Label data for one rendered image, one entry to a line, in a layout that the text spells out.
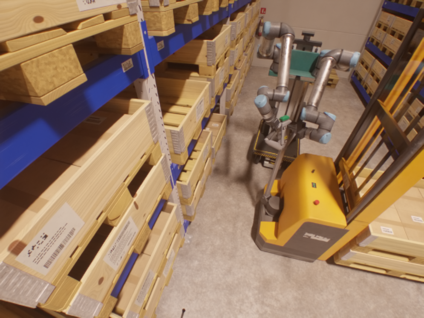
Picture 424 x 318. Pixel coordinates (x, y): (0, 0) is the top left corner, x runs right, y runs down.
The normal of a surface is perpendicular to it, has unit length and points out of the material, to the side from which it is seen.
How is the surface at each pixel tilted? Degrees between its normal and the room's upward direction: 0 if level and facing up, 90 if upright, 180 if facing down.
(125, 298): 0
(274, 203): 0
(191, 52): 90
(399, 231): 0
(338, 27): 90
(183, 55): 90
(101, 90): 90
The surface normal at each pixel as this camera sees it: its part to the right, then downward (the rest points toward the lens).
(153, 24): -0.27, 0.68
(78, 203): 0.97, 0.18
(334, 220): 0.00, -0.71
